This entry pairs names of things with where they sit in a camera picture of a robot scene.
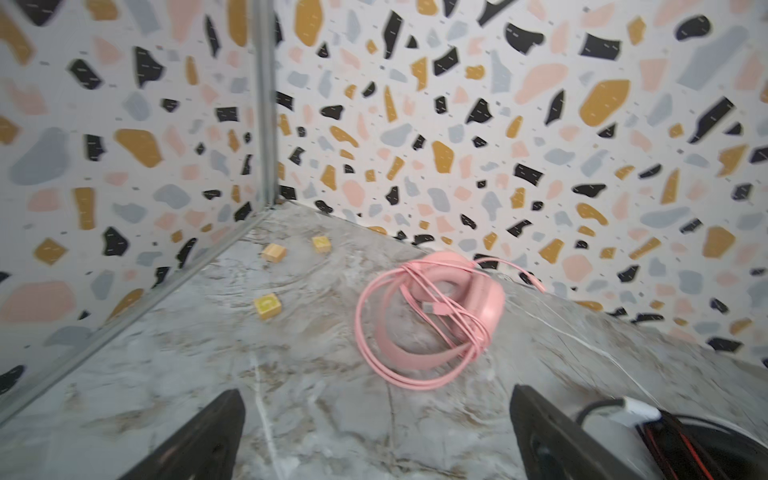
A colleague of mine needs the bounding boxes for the wooden letter block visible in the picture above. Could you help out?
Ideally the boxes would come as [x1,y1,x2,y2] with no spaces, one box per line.
[312,236,332,254]
[254,293,282,321]
[261,243,287,263]

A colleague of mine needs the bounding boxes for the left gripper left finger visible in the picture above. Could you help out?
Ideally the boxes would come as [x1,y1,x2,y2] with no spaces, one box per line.
[121,389,246,480]

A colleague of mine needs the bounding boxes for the white black headphones with cable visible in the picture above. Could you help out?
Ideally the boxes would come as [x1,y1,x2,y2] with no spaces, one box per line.
[575,397,767,479]

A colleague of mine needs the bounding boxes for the pink headphones with cable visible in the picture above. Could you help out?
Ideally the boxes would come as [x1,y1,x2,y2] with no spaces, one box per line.
[354,251,546,391]

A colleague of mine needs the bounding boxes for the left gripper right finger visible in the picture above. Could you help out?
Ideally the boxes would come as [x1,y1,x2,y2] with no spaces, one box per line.
[509,384,639,480]

